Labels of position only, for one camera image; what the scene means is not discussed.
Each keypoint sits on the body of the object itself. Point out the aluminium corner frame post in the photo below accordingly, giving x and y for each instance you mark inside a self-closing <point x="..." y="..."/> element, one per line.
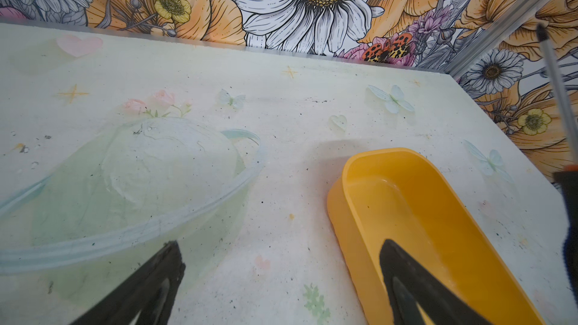
<point x="513" y="18"/>

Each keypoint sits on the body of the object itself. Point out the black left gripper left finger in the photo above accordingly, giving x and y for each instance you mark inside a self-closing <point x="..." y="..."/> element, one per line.
<point x="147" y="296"/>

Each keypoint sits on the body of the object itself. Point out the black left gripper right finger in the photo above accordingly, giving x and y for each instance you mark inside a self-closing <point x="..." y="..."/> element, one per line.
<point x="413" y="292"/>

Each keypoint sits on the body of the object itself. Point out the yellow plastic bin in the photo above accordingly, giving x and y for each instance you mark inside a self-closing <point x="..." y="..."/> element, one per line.
<point x="398" y="194"/>

